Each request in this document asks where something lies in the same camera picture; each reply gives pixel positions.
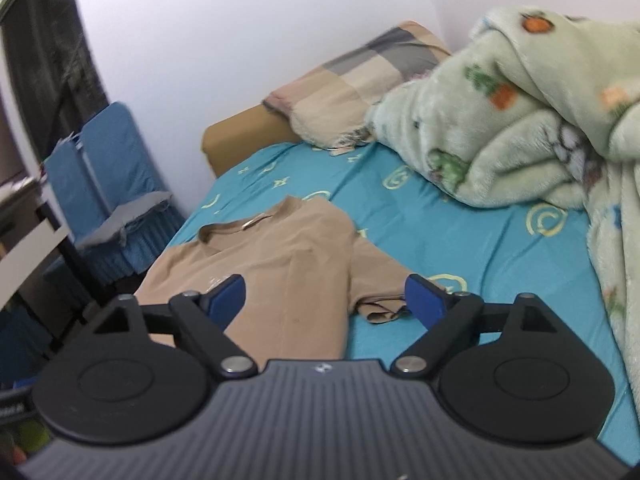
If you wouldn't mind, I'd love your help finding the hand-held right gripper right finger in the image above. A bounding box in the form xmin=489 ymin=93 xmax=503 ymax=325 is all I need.
xmin=390 ymin=273 xmax=556 ymax=378

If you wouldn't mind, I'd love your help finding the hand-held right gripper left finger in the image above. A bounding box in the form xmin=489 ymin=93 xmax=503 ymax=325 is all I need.
xmin=90 ymin=274 xmax=259 ymax=380

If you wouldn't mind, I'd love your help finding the tan t-shirt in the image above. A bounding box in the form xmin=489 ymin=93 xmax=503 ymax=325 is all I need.
xmin=134 ymin=196 xmax=451 ymax=353

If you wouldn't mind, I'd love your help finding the blue printed bed sheet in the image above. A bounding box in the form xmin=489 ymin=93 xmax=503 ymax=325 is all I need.
xmin=185 ymin=141 xmax=640 ymax=456

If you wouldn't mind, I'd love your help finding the grey cloth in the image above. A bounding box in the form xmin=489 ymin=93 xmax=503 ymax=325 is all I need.
xmin=80 ymin=192 xmax=173 ymax=248

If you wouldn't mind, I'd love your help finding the tan headboard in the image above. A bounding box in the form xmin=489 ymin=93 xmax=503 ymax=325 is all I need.
xmin=201 ymin=102 xmax=301 ymax=179

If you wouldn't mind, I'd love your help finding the blue covered chair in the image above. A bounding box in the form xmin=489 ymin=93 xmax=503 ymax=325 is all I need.
xmin=44 ymin=137 xmax=116 ymax=241
xmin=80 ymin=101 xmax=186 ymax=281

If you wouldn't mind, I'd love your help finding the white board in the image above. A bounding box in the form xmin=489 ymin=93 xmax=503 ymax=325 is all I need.
xmin=0 ymin=223 xmax=73 ymax=306

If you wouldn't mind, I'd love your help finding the green printed fleece blanket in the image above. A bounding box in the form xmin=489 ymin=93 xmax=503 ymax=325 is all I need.
xmin=364 ymin=4 xmax=640 ymax=391

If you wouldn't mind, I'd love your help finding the plaid pillow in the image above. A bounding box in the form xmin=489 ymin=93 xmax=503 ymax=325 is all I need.
xmin=262 ymin=21 xmax=453 ymax=150

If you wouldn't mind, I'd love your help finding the dark window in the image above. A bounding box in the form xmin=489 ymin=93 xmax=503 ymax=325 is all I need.
xmin=0 ymin=0 xmax=111 ymax=161

